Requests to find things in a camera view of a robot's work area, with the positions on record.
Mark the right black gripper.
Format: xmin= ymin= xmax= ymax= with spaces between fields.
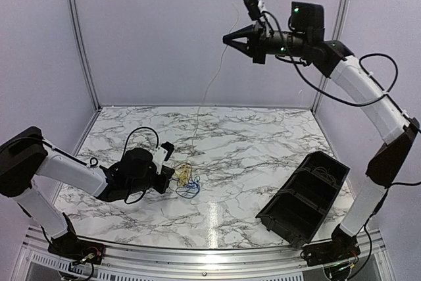
xmin=222 ymin=21 xmax=310 ymax=64

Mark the yellow cable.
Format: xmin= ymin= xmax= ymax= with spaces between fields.
xmin=170 ymin=2 xmax=241 ymax=186

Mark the thin black cable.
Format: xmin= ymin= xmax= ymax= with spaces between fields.
xmin=310 ymin=162 xmax=339 ymax=186

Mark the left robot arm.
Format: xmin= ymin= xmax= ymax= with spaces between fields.
xmin=1 ymin=126 xmax=174 ymax=258

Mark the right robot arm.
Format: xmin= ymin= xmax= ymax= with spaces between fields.
xmin=222 ymin=0 xmax=420 ymax=260

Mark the black three-compartment bin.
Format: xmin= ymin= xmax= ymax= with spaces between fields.
xmin=256 ymin=151 xmax=350 ymax=249

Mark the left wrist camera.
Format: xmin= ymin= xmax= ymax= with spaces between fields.
xmin=153 ymin=141 xmax=174 ymax=175

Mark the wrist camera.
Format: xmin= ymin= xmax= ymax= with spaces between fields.
xmin=153 ymin=141 xmax=174 ymax=175
xmin=243 ymin=0 xmax=264 ymax=21

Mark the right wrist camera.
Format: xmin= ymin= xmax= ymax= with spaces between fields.
xmin=243 ymin=0 xmax=264 ymax=21

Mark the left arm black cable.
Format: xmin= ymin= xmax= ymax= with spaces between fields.
xmin=88 ymin=126 xmax=162 ymax=205

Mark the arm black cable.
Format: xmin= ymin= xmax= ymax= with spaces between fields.
xmin=88 ymin=126 xmax=162 ymax=205
xmin=261 ymin=11 xmax=421 ymax=186

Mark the aluminium front rail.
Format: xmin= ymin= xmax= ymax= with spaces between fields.
xmin=11 ymin=226 xmax=396 ymax=280

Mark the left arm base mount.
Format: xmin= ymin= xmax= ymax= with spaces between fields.
xmin=47 ymin=228 xmax=105 ymax=265

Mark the right aluminium frame post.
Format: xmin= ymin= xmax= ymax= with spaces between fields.
xmin=311 ymin=0 xmax=350 ymax=116

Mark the aluminium frame post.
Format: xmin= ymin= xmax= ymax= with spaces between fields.
xmin=311 ymin=0 xmax=350 ymax=116
xmin=64 ymin=0 xmax=103 ymax=113

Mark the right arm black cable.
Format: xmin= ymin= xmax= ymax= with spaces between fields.
xmin=261 ymin=11 xmax=421 ymax=186

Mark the left aluminium frame post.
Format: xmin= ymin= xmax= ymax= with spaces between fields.
xmin=64 ymin=0 xmax=103 ymax=113

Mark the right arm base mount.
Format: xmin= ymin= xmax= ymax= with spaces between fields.
xmin=301 ymin=233 xmax=360 ymax=267

